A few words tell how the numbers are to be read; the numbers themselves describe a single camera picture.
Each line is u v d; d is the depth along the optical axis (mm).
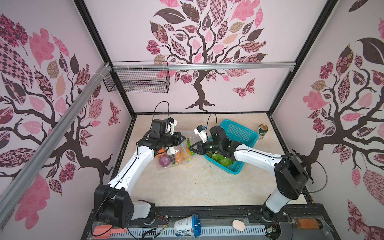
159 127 612
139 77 949
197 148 739
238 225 699
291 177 449
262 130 974
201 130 728
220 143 645
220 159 854
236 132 1035
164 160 877
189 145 778
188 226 644
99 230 692
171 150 844
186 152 776
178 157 878
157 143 571
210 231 697
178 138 695
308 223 705
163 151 704
